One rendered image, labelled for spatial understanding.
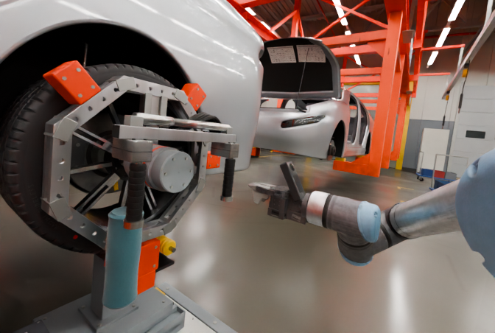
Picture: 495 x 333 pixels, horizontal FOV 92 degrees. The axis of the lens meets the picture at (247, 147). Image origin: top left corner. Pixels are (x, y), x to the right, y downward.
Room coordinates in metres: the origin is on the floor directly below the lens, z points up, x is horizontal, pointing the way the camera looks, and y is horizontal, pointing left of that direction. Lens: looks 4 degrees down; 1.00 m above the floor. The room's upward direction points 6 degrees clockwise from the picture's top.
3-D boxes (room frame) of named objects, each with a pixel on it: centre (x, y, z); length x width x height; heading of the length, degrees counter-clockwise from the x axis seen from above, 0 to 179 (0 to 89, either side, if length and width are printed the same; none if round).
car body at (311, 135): (5.35, -1.47, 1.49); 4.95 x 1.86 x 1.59; 146
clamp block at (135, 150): (0.56, 0.27, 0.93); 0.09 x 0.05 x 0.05; 56
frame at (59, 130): (0.81, 0.34, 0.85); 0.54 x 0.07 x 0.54; 146
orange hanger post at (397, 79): (5.43, -2.87, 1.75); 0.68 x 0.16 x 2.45; 56
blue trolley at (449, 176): (7.70, -6.19, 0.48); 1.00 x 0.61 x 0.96; 64
